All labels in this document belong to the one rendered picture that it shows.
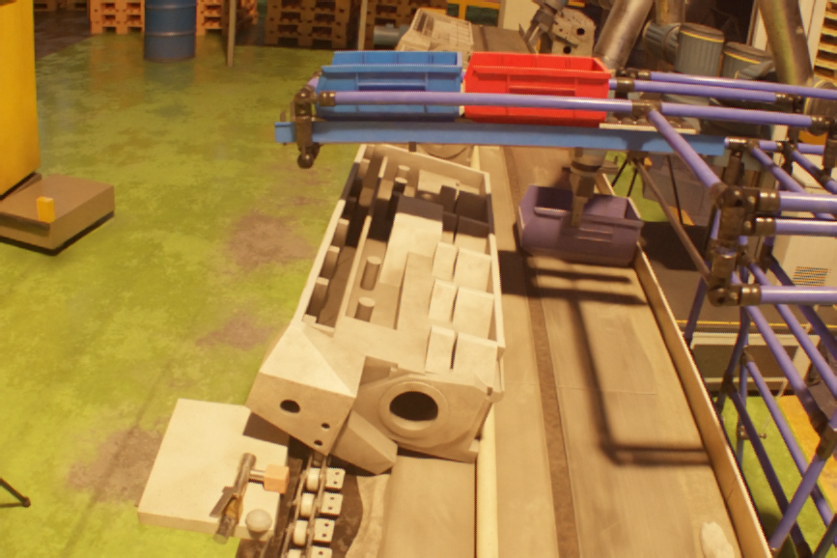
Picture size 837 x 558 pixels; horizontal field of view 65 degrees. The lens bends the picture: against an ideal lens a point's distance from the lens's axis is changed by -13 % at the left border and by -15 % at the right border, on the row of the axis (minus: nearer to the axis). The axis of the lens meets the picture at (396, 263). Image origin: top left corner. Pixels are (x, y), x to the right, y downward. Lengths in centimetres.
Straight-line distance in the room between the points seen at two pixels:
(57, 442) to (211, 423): 132
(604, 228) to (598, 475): 91
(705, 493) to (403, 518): 57
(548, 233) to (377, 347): 94
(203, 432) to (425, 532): 41
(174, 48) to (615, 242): 636
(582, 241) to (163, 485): 137
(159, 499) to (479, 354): 59
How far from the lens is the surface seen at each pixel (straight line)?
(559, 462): 142
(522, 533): 125
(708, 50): 318
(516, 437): 144
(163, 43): 795
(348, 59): 170
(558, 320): 184
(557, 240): 212
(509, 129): 155
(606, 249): 215
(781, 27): 246
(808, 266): 327
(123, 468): 245
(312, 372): 119
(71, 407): 273
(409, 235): 164
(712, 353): 298
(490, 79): 154
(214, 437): 131
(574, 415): 153
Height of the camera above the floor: 164
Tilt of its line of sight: 27 degrees down
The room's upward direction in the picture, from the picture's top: 6 degrees clockwise
